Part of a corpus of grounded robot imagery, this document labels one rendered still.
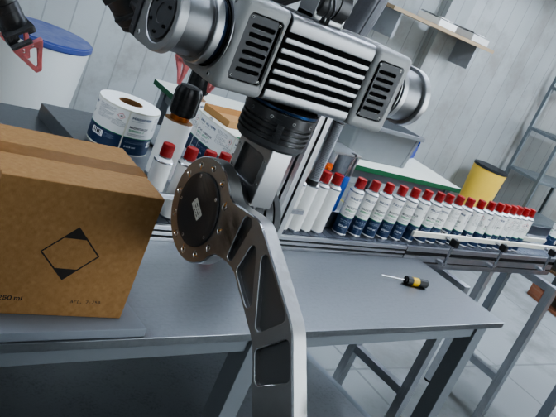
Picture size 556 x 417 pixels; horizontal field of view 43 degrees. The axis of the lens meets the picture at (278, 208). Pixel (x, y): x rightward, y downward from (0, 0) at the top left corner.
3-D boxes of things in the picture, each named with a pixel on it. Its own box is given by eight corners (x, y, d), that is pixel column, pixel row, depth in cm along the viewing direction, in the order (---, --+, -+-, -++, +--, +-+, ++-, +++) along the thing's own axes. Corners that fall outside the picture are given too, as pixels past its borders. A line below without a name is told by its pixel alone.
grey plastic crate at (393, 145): (369, 145, 460) (384, 114, 454) (411, 172, 433) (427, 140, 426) (304, 129, 420) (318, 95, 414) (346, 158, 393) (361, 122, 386)
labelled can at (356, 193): (337, 229, 240) (363, 175, 234) (347, 237, 236) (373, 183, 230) (328, 227, 236) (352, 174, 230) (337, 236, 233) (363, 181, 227)
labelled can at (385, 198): (366, 232, 250) (390, 181, 244) (376, 239, 246) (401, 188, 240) (357, 231, 246) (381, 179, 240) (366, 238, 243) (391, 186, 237)
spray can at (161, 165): (147, 210, 188) (173, 141, 182) (156, 219, 184) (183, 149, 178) (131, 208, 184) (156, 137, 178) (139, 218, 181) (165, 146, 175)
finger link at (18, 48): (46, 59, 163) (30, 21, 158) (55, 68, 158) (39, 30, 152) (19, 70, 161) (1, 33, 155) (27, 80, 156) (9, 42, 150)
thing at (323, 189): (303, 225, 229) (328, 169, 222) (313, 233, 225) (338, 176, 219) (291, 224, 225) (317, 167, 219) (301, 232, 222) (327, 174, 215)
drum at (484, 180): (463, 210, 797) (489, 162, 779) (488, 226, 769) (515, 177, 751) (443, 205, 773) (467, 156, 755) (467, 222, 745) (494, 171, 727)
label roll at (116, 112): (88, 124, 235) (101, 84, 231) (145, 143, 241) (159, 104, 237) (84, 143, 217) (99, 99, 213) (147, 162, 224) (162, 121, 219)
